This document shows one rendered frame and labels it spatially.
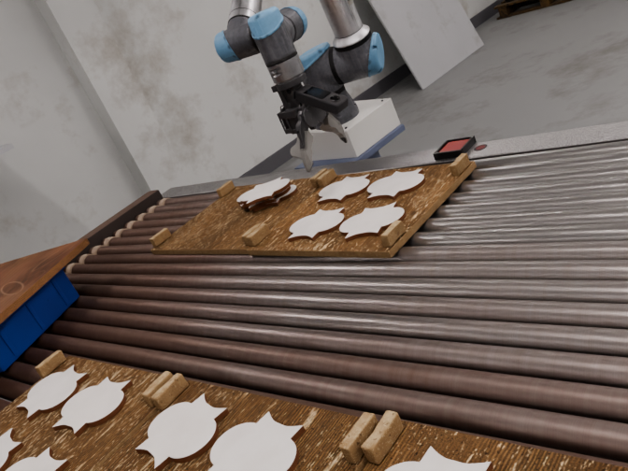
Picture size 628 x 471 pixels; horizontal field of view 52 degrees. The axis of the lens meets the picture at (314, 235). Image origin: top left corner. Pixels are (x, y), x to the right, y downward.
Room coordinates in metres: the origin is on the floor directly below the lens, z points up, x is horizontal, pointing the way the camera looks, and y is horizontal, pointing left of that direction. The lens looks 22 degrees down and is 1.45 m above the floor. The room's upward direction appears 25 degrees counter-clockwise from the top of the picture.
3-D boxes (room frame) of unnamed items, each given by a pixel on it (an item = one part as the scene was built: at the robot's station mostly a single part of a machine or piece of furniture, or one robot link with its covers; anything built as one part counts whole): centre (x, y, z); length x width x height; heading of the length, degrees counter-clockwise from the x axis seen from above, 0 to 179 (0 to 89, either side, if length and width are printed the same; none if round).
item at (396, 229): (1.09, -0.14, 0.95); 0.06 x 0.02 x 0.03; 130
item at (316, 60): (2.00, -0.23, 1.13); 0.13 x 0.12 x 0.14; 62
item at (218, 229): (1.64, 0.15, 0.93); 0.41 x 0.35 x 0.02; 41
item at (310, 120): (1.47, -0.09, 1.17); 0.09 x 0.08 x 0.12; 40
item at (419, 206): (1.32, -0.11, 0.93); 0.41 x 0.35 x 0.02; 40
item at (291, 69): (1.47, -0.10, 1.25); 0.08 x 0.08 x 0.05
